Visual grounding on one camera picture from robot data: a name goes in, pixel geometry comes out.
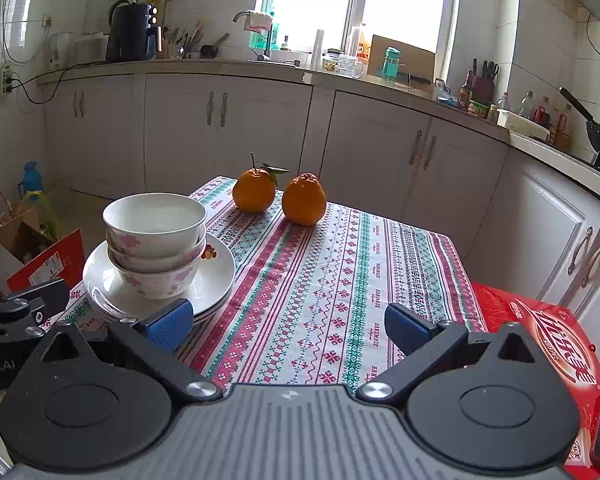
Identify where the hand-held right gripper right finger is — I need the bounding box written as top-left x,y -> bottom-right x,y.
356,303 -> 538,403

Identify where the yellow-green bag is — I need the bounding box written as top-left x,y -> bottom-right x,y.
20,192 -> 61,241

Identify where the white countertop appliance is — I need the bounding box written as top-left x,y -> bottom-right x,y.
72,32 -> 110,65

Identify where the red snack gift box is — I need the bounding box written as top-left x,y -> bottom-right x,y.
470,282 -> 600,480

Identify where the brown cutting board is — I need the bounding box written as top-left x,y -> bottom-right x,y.
369,35 -> 437,86

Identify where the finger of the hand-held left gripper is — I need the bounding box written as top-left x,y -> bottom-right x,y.
0,279 -> 71,339

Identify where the clear plastic cup stack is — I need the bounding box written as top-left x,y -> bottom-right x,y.
312,29 -> 327,70

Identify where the white floral bowl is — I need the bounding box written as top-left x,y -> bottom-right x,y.
107,247 -> 201,299
102,193 -> 207,259
106,232 -> 207,274

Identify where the orange with green leaf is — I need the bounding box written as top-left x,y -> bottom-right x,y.
232,152 -> 291,214

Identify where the dark sauce bottle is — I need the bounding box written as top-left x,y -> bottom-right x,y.
459,71 -> 475,111

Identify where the white kettle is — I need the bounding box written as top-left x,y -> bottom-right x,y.
47,32 -> 76,71

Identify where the knife block with knives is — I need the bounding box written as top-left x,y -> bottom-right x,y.
471,58 -> 500,106

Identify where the dark blue air fryer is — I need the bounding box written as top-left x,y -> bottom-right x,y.
105,0 -> 159,63

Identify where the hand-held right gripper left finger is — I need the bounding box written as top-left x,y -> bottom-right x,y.
39,298 -> 221,402

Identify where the red cardboard box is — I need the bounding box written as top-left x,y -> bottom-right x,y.
5,230 -> 87,293

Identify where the orange condiment container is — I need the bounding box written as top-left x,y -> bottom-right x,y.
552,105 -> 573,150

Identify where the pink cloth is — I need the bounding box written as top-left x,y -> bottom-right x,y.
245,10 -> 272,32

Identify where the kitchen window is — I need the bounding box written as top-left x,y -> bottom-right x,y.
255,0 -> 463,56

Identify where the metal faucet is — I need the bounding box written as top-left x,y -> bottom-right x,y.
232,10 -> 276,61

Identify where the green dish soap bottle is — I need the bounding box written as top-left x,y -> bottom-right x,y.
250,10 -> 280,51

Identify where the brown cardboard box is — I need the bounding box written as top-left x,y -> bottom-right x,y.
0,207 -> 56,293

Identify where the patterned tablecloth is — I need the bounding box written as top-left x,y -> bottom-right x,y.
62,176 -> 488,396

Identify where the blue thermos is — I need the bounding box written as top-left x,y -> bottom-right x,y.
17,161 -> 43,198

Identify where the blue plastic packet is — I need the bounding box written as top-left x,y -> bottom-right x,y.
434,78 -> 459,107

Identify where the teal water bottle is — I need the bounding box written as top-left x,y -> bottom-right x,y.
382,46 -> 402,86

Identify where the white plastic tray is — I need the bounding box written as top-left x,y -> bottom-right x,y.
496,109 -> 551,142

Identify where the small black pot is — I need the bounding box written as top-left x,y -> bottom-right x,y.
200,33 -> 230,59

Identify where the orange with bumpy top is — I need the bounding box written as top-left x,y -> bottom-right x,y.
281,172 -> 327,226

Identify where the glass mug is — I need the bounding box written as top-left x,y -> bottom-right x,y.
339,54 -> 366,79

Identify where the utensil holder with utensils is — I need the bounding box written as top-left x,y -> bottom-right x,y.
162,20 -> 203,61

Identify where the stained white fruit-print plate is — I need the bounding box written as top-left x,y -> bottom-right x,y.
82,232 -> 237,317

